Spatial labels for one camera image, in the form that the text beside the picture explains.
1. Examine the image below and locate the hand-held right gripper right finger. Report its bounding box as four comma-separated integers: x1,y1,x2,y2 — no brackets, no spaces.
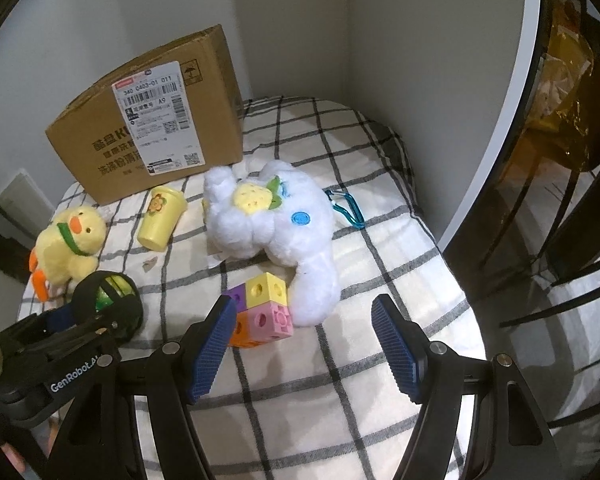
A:
371,294,566,480

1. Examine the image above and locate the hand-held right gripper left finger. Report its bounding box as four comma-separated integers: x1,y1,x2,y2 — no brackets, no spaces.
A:
50,294,237,480

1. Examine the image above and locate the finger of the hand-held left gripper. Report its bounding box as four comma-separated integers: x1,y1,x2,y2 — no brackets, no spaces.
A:
70,270,144,348
0,307,122,361

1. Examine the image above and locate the green yellow toy ball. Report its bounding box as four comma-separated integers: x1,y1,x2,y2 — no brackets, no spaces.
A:
95,275,131,312

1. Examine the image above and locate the multicolour cube block toy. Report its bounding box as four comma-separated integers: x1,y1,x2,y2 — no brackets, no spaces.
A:
222,272,294,350

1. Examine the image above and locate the yellow duck plush toy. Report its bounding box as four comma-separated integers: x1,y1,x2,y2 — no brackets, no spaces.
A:
28,205,107,303

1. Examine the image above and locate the yellow plastic toy cup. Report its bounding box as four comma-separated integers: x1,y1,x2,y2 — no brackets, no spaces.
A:
137,186,188,251

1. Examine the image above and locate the white plush toy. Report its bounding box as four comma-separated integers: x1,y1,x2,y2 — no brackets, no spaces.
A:
201,160,342,327

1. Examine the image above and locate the blue carabiner clip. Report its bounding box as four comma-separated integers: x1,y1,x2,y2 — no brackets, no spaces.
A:
325,190,366,230

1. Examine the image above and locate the brown cardboard box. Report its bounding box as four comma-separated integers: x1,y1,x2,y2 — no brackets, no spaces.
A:
45,24,245,207

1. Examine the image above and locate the white black checkered blanket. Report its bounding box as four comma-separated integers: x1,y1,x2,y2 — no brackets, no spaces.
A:
17,95,486,480

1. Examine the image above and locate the white flat panel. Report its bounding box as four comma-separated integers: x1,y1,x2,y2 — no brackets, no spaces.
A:
0,172,57,242

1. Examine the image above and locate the black metal chair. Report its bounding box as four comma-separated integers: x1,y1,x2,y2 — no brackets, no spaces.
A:
445,0,600,431

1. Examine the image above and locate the yellow plastic bag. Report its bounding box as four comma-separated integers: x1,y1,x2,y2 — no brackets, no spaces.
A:
525,0,600,171

